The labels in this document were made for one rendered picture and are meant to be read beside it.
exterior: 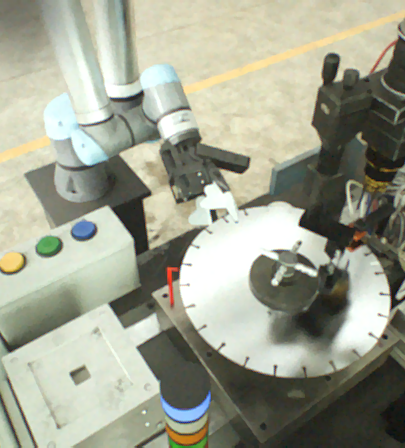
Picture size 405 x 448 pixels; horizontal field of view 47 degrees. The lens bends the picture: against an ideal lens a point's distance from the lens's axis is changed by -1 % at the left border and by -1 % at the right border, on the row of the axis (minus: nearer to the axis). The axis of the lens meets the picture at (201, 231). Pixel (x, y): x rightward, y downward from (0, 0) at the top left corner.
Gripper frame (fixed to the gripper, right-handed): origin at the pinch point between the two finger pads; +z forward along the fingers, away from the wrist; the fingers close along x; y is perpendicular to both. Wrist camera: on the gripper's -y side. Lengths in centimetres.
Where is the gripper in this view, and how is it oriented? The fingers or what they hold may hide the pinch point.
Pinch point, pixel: (229, 230)
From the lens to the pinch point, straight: 89.7
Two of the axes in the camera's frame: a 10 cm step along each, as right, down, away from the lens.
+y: -9.1, 3.2, -2.7
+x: 2.1, -2.1, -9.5
